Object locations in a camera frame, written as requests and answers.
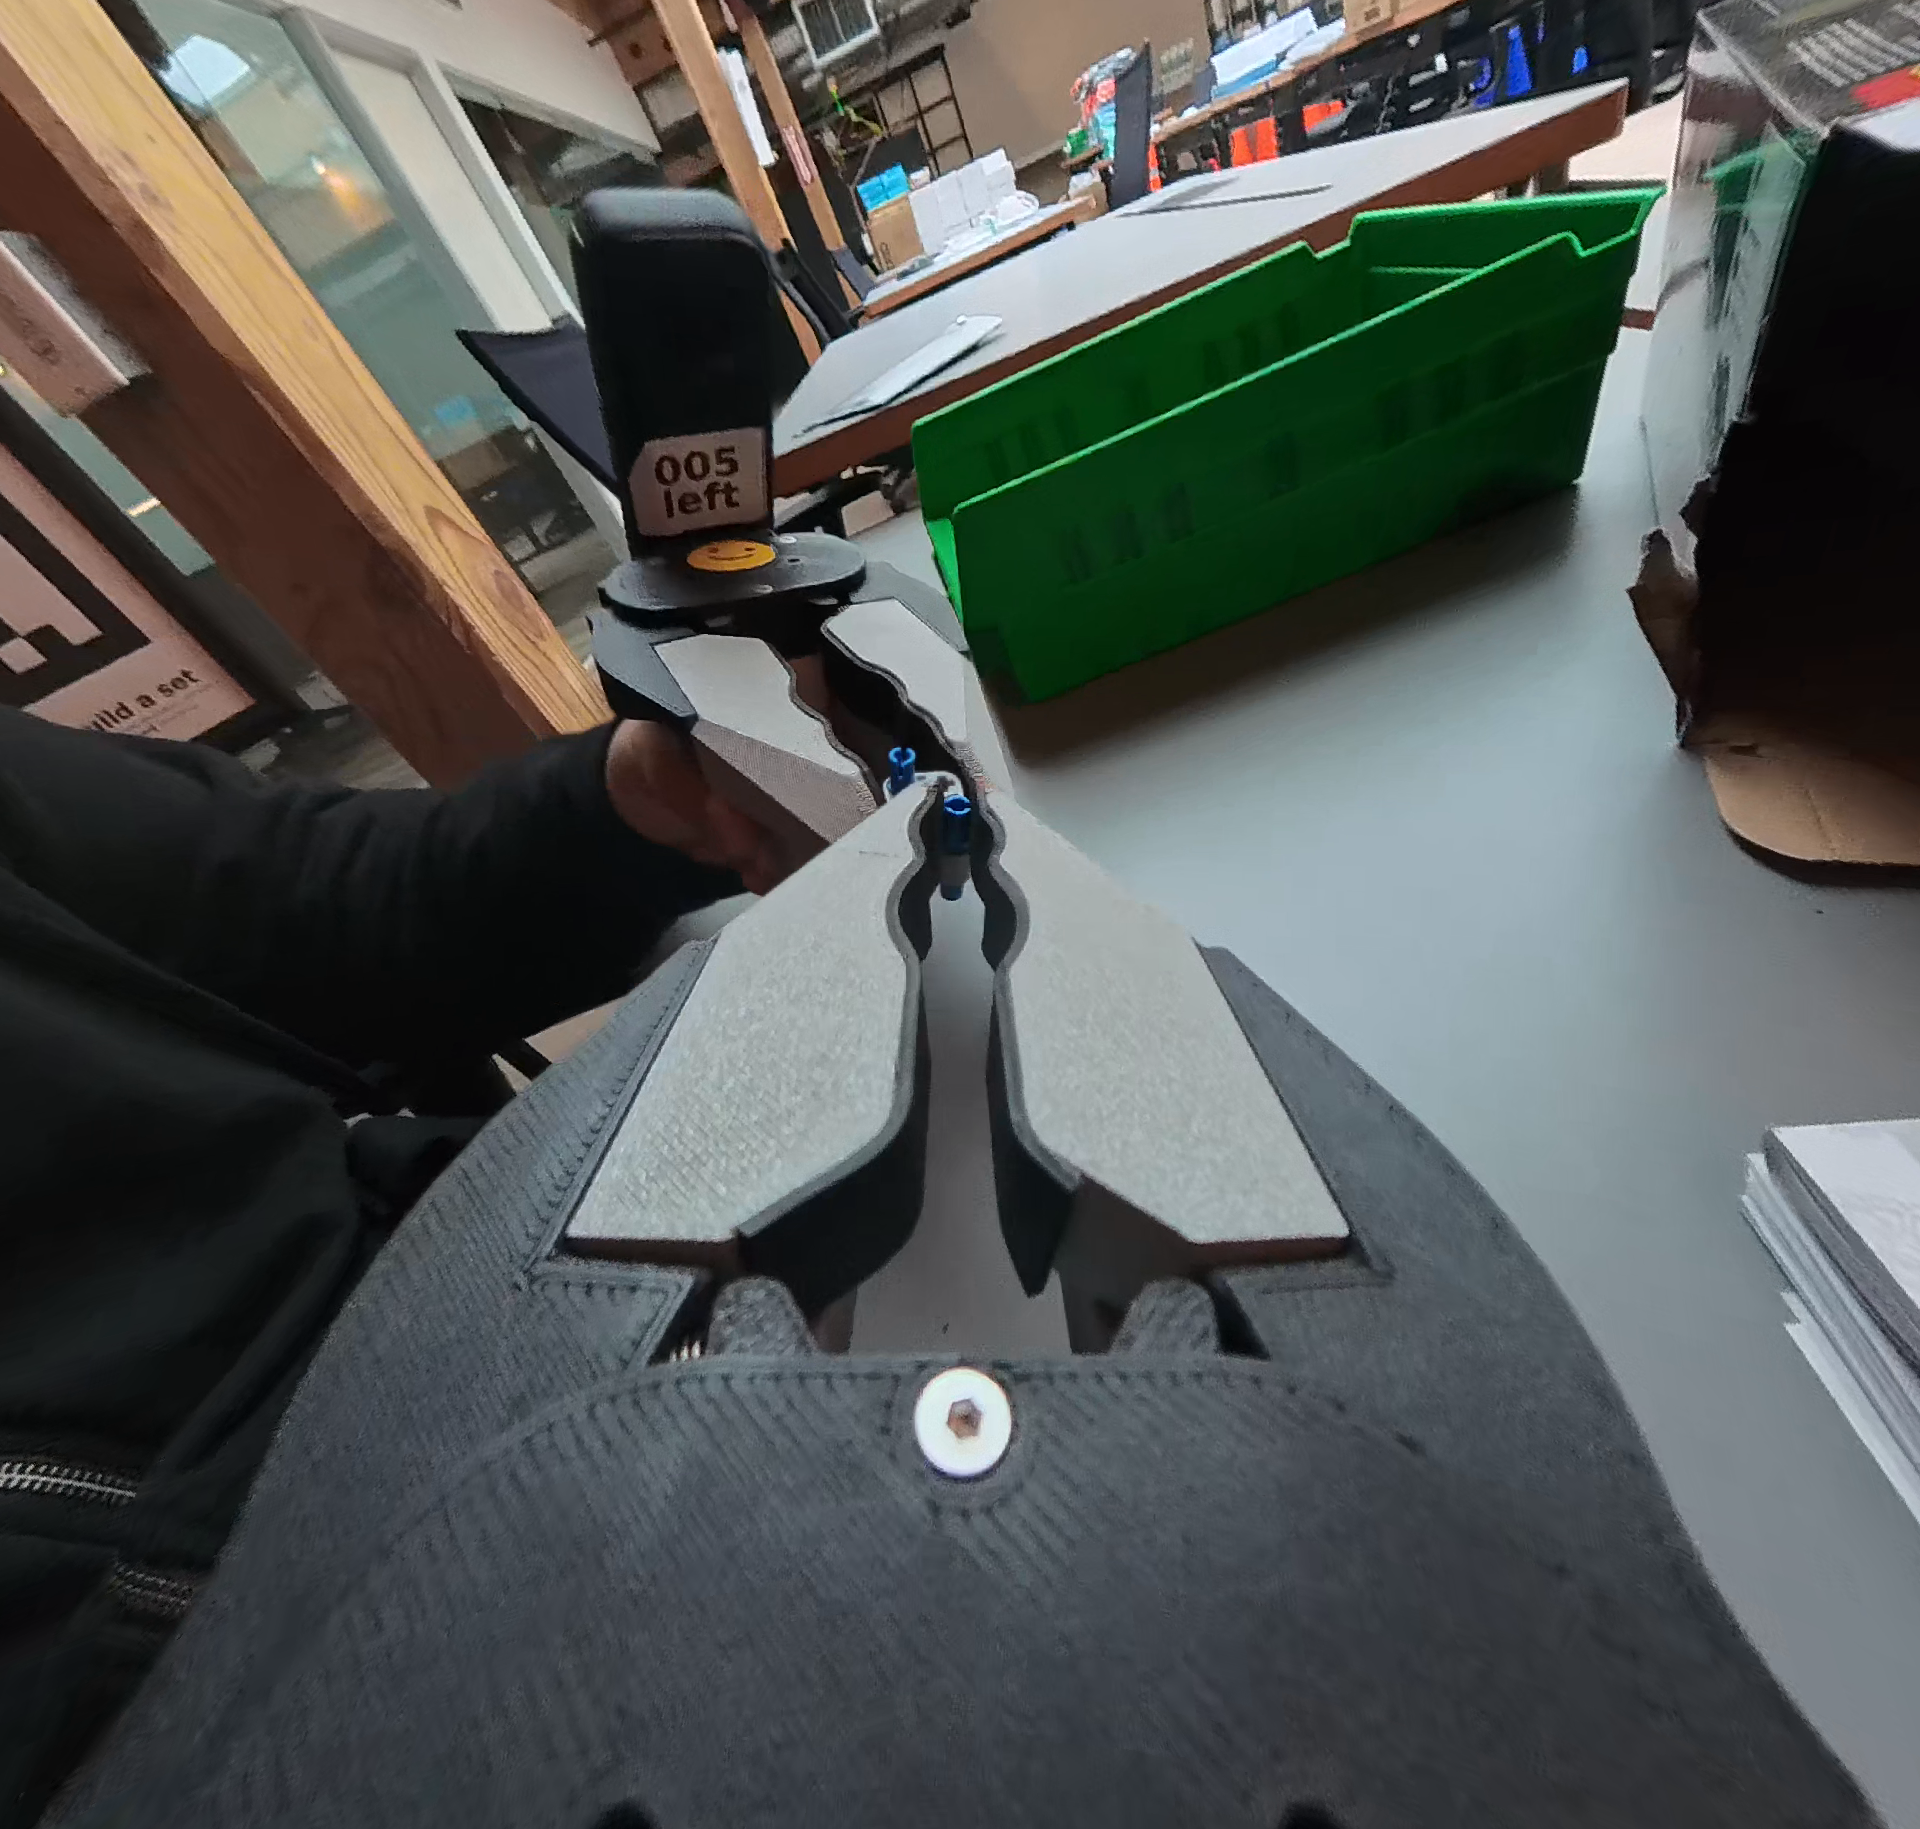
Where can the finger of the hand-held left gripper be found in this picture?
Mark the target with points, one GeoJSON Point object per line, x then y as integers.
{"type": "Point", "coordinates": [915, 667]}
{"type": "Point", "coordinates": [764, 727]}

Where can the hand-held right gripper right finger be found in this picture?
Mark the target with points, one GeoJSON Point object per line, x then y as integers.
{"type": "Point", "coordinates": [1155, 1094]}

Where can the grey flat sheet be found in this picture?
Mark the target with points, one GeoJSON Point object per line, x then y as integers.
{"type": "Point", "coordinates": [915, 359]}

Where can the dark cardboard set box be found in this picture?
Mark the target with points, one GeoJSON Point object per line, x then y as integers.
{"type": "Point", "coordinates": [1815, 508]}

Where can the black monitor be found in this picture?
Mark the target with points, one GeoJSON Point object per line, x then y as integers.
{"type": "Point", "coordinates": [1133, 126]}

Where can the person's left forearm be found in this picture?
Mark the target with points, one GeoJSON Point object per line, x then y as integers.
{"type": "Point", "coordinates": [331, 868]}

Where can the white wall vent unit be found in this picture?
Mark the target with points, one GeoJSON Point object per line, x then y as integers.
{"type": "Point", "coordinates": [834, 15]}

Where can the blue plastic connector pin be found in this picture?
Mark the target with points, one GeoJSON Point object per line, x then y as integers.
{"type": "Point", "coordinates": [959, 812]}
{"type": "Point", "coordinates": [901, 771]}

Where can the slanted wooden beam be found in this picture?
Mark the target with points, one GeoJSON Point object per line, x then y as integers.
{"type": "Point", "coordinates": [698, 58]}

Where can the stack of white boxes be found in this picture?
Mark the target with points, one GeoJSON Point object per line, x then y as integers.
{"type": "Point", "coordinates": [961, 207]}

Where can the pink and black wall poster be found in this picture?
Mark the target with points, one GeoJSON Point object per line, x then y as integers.
{"type": "Point", "coordinates": [104, 645]}

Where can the stack of instruction booklets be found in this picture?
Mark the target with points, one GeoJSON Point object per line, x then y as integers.
{"type": "Point", "coordinates": [1853, 1245]}

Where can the thick wooden post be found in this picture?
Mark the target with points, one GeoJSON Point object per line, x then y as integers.
{"type": "Point", "coordinates": [254, 389]}

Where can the dark flat sheet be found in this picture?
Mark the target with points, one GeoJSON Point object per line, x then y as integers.
{"type": "Point", "coordinates": [1223, 196]}

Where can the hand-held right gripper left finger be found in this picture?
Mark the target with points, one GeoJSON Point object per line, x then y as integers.
{"type": "Point", "coordinates": [764, 1065]}

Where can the person's left hand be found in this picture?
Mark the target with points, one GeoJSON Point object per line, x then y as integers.
{"type": "Point", "coordinates": [675, 800]}

